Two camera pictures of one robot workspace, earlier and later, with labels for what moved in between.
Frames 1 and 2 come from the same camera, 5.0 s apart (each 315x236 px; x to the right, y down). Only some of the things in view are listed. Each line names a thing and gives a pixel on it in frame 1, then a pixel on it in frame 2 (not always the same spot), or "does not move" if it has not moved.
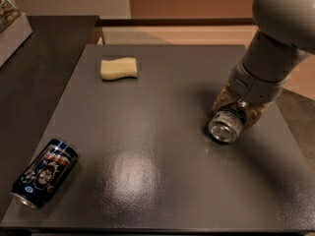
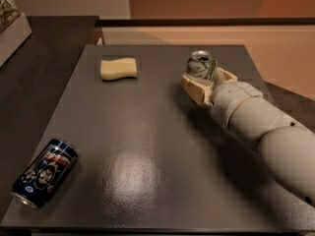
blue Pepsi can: (44, 173) does not move
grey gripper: (254, 87) to (232, 95)
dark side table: (31, 80) does not move
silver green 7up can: (226, 124) to (202, 64)
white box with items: (15, 29) does not move
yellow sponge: (118, 68) does not move
